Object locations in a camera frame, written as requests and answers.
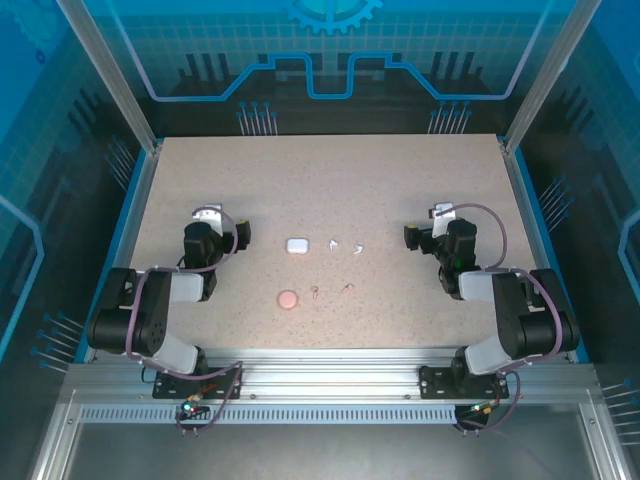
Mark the white earbud charging case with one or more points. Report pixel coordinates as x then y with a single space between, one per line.
297 245

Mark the pink earbud charging case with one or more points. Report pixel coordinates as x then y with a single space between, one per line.
288 300

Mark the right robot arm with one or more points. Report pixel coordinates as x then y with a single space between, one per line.
510 310

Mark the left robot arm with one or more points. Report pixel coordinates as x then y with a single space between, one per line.
155 310

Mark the small LED connector board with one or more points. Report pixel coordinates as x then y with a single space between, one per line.
482 409
192 407

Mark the grey metal shelf panel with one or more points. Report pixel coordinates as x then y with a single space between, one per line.
325 452

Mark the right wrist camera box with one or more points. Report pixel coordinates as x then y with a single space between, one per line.
442 220

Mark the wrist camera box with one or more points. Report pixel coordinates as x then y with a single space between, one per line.
210 216
442 220

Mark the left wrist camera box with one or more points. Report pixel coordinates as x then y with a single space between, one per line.
210 216

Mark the blue aluminium table side rail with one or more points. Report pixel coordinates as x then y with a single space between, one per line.
122 250

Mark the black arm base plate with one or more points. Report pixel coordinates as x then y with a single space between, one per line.
432 385
162 389

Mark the aluminium mounting rail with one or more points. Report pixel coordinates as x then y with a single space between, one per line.
325 375

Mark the aluminium frame post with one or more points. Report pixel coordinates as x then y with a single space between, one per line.
545 75
119 75

